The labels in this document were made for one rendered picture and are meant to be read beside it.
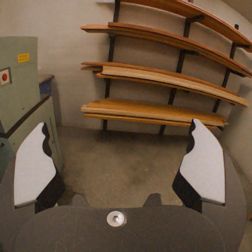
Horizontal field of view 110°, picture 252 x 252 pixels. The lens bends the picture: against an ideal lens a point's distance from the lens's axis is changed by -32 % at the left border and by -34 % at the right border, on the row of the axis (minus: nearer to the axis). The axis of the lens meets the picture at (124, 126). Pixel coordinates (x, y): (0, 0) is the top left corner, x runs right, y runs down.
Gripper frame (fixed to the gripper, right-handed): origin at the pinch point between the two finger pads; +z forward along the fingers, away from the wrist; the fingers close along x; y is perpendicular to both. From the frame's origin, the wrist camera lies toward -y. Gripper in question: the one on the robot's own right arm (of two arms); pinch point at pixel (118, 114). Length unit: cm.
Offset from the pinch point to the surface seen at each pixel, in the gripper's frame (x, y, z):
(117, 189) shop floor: -6, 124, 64
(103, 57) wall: -23, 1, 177
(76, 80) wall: -65, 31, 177
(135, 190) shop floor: 13, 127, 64
